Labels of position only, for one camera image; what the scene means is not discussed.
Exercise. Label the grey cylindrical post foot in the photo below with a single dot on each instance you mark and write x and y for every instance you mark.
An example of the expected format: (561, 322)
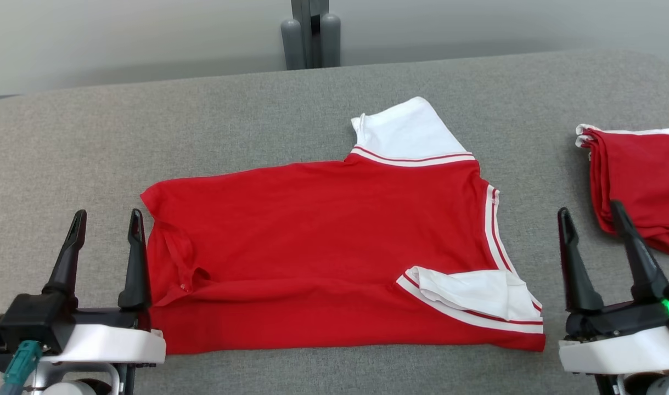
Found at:
(291, 46)
(330, 41)

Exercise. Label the red shorts with white stripe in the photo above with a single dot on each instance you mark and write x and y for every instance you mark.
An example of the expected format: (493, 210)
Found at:
(641, 175)

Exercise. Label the red shirt with white sleeves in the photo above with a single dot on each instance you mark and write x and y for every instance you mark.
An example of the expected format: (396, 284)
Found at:
(312, 230)

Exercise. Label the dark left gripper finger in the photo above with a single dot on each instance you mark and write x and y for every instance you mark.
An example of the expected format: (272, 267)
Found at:
(136, 269)
(65, 263)

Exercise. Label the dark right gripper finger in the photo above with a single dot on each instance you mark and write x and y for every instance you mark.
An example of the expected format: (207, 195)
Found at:
(578, 274)
(641, 263)

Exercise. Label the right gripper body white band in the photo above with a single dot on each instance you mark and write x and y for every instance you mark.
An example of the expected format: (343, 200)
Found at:
(625, 351)

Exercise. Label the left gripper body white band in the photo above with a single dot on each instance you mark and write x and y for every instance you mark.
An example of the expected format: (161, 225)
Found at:
(109, 345)

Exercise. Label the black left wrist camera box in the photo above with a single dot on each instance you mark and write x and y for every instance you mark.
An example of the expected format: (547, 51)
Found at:
(35, 321)

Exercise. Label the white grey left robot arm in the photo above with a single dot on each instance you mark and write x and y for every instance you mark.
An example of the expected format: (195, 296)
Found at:
(65, 384)

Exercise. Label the teal left camera connector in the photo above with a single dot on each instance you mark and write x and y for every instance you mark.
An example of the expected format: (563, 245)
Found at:
(21, 362)

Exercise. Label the grey metal partition post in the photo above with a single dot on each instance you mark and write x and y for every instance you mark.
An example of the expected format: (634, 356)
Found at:
(301, 27)

